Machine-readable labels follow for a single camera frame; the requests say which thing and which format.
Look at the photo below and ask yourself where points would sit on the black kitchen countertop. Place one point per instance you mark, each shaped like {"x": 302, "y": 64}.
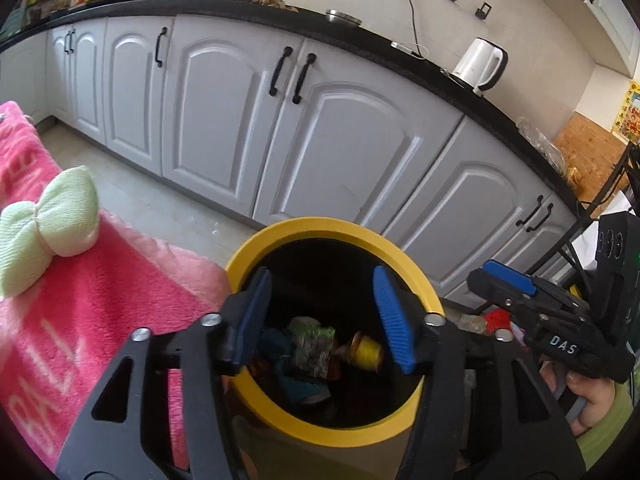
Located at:
{"x": 200, "y": 5}

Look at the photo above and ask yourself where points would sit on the green foil wrapper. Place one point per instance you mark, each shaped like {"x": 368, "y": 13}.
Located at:
{"x": 312, "y": 347}

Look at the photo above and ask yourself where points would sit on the colourful wall poster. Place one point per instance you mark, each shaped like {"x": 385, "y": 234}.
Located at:
{"x": 629, "y": 110}

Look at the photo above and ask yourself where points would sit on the wooden panel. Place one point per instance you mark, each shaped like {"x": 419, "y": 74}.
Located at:
{"x": 590, "y": 150}

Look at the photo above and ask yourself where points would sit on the small yellow cup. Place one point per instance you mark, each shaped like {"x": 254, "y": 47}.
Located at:
{"x": 367, "y": 352}

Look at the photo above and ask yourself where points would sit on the white electric kettle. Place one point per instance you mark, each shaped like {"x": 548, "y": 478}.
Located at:
{"x": 477, "y": 62}

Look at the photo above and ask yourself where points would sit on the blue knitted cloth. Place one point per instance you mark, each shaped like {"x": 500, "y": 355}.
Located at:
{"x": 300, "y": 390}

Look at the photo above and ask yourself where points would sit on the black metal rack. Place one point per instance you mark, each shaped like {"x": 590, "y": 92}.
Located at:
{"x": 607, "y": 187}

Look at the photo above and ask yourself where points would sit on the clear plastic bag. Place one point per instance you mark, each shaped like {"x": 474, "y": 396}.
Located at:
{"x": 540, "y": 145}

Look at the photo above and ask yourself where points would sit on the yellow trash bin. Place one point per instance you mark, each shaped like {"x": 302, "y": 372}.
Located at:
{"x": 320, "y": 227}

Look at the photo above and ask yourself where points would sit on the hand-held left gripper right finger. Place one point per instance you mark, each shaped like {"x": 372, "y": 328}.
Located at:
{"x": 395, "y": 320}

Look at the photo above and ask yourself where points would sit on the pink printed blanket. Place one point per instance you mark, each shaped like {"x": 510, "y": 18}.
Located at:
{"x": 100, "y": 310}

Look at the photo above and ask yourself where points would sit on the steel bowl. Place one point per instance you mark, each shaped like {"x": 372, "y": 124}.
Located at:
{"x": 343, "y": 16}

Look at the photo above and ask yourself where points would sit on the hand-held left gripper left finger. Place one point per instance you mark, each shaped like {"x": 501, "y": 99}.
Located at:
{"x": 252, "y": 315}

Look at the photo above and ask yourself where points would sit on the person's right hand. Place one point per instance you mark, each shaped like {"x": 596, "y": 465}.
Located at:
{"x": 597, "y": 400}

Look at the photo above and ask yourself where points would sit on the crumpled grey wrapper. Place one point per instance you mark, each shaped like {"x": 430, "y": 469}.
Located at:
{"x": 471, "y": 324}

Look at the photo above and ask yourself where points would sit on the light green bow cloth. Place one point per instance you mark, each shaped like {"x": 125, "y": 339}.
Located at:
{"x": 55, "y": 215}

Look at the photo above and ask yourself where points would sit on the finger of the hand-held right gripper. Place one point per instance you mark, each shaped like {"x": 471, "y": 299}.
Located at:
{"x": 492, "y": 287}
{"x": 512, "y": 276}

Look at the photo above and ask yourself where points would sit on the white lower kitchen cabinets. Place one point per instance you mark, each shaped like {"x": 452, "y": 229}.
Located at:
{"x": 300, "y": 135}

